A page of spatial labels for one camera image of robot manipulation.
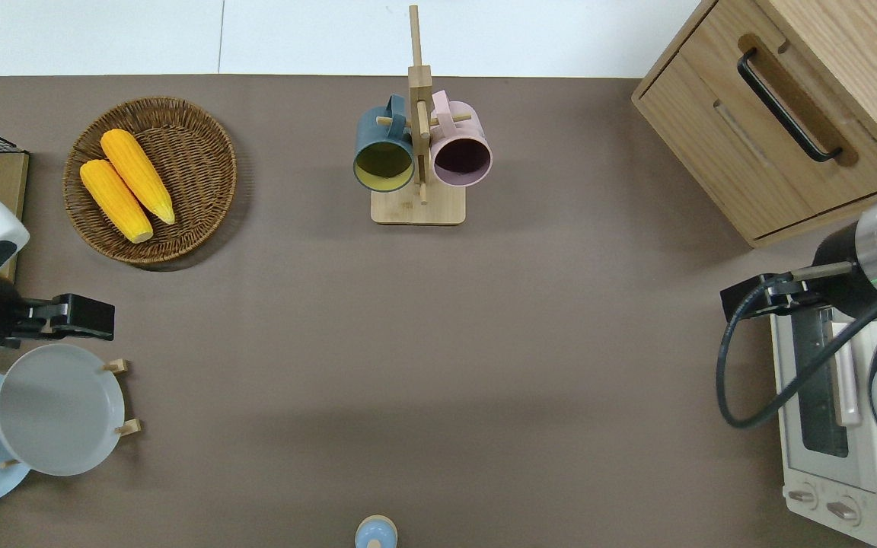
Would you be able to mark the pink mug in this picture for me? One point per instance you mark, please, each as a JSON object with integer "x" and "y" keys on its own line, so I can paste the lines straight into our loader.
{"x": 469, "y": 129}

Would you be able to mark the wooden plate rack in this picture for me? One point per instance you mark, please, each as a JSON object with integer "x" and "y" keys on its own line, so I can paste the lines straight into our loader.
{"x": 130, "y": 427}

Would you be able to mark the light blue round container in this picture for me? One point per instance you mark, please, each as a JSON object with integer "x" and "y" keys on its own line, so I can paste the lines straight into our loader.
{"x": 375, "y": 533}

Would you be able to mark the yellow corn cob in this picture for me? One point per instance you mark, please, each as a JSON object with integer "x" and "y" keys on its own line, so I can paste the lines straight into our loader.
{"x": 138, "y": 175}
{"x": 115, "y": 199}

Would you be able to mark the wooden drawer cabinet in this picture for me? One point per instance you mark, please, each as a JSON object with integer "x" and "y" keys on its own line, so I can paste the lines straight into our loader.
{"x": 712, "y": 144}

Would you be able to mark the gray round plate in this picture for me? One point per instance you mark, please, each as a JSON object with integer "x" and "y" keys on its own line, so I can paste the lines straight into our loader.
{"x": 58, "y": 411}

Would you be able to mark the dark teal mug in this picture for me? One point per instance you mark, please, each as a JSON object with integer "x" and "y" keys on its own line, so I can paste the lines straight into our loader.
{"x": 377, "y": 133}

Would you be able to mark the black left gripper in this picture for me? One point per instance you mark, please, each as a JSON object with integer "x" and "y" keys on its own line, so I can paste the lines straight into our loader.
{"x": 39, "y": 320}

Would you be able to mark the white toaster oven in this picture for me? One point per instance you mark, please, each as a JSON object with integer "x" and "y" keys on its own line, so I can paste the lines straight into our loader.
{"x": 811, "y": 472}

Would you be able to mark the brown wicker basket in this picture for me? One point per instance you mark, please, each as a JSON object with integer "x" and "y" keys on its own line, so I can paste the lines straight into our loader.
{"x": 195, "y": 167}

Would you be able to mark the brown table mat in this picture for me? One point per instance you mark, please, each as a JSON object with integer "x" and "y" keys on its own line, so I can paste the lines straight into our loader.
{"x": 522, "y": 342}

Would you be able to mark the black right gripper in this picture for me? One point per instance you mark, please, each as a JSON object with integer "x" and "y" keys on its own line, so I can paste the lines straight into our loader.
{"x": 792, "y": 297}

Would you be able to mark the wooden mug tree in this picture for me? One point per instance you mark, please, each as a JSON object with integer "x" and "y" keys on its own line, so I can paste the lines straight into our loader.
{"x": 417, "y": 209}

